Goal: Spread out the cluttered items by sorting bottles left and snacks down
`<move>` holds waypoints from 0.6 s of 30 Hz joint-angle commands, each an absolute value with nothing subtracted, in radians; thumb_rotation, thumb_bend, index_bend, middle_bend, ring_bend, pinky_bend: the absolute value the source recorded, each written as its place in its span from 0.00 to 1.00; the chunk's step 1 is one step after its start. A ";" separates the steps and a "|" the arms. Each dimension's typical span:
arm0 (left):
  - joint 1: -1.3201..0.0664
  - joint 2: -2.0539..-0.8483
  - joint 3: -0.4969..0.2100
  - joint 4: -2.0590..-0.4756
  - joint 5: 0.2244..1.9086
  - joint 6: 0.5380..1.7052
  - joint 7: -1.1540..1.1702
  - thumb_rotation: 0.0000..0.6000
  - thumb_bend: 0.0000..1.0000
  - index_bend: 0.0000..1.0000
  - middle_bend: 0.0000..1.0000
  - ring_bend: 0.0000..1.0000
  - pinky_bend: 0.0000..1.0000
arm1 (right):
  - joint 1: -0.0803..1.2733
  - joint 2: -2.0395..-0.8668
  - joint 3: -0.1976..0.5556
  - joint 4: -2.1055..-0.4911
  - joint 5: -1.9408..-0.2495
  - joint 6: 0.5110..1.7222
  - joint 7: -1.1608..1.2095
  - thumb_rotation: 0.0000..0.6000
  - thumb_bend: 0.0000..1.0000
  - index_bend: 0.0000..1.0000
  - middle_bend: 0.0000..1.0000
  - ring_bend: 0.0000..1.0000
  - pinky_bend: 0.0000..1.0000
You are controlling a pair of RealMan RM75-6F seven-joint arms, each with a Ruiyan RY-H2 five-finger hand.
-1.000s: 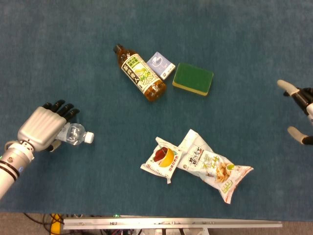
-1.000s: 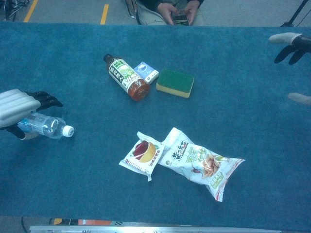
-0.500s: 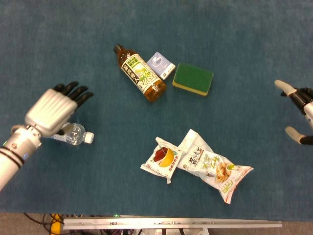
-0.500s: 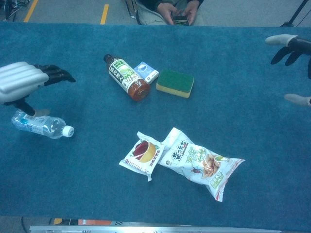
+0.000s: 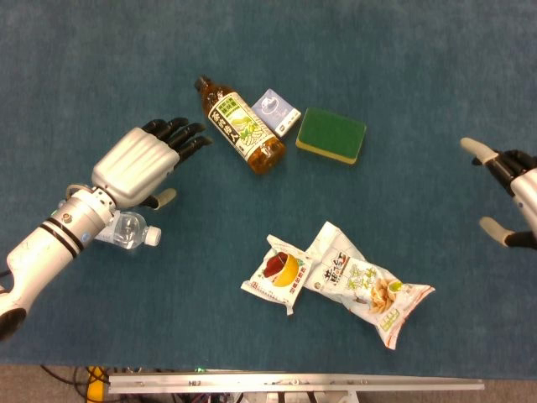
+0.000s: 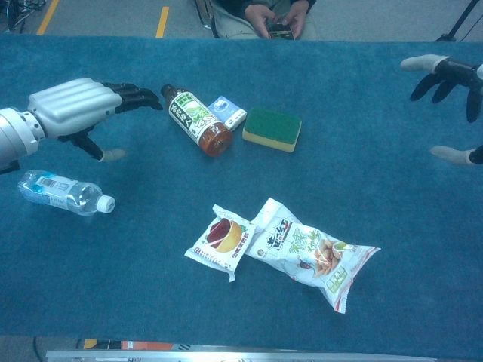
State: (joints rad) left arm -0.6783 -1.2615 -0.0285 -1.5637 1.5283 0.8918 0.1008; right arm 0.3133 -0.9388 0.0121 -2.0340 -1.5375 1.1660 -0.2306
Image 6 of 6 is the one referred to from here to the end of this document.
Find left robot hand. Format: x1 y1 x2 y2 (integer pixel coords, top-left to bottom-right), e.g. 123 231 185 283
26 78 164 163

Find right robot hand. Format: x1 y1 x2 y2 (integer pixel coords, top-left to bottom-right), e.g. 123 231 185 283
399 54 483 167

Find clear plastic water bottle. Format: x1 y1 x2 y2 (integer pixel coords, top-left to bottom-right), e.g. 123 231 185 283
17 169 116 216

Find brown tea bottle green label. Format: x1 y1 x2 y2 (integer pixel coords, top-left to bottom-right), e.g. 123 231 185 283
161 84 235 158

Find small white cake snack packet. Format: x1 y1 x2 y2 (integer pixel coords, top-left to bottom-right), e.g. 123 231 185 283
183 204 257 283

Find large white snack bag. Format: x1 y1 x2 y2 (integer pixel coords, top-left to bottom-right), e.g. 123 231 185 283
244 198 382 314

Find black tripod stand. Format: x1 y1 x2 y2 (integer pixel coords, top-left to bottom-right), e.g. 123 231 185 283
435 0 483 42

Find yellow floor tape strip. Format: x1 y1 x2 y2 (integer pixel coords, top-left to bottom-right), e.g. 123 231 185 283
36 0 60 35
155 6 170 39

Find blue tissue pack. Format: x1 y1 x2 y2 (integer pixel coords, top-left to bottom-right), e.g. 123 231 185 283
207 95 248 132

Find smartphone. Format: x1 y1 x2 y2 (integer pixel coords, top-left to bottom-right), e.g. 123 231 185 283
266 23 296 41

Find seated person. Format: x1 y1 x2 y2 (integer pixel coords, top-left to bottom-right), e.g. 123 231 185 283
211 0 318 41

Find blue table cloth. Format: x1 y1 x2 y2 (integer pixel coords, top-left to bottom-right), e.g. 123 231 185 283
0 32 483 359

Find green yellow sponge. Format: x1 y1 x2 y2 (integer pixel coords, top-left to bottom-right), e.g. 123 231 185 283
241 106 303 154

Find orange box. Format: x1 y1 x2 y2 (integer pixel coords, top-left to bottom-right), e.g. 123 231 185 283
120 340 174 351

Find tangled floor cables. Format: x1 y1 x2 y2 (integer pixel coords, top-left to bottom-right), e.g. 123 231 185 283
0 0 46 33

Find aluminium rail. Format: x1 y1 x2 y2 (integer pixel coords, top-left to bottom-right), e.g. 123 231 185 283
45 348 438 362

